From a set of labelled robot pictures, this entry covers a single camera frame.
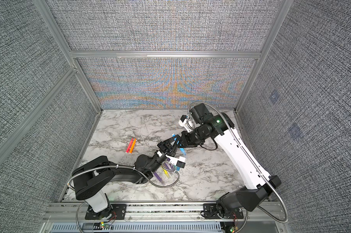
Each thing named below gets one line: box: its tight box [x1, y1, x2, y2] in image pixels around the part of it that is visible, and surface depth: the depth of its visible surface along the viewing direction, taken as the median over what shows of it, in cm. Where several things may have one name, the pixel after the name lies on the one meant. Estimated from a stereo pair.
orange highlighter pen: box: [129, 138, 137, 154], surface depth 99 cm
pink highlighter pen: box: [126, 137, 134, 153], surface depth 99 cm
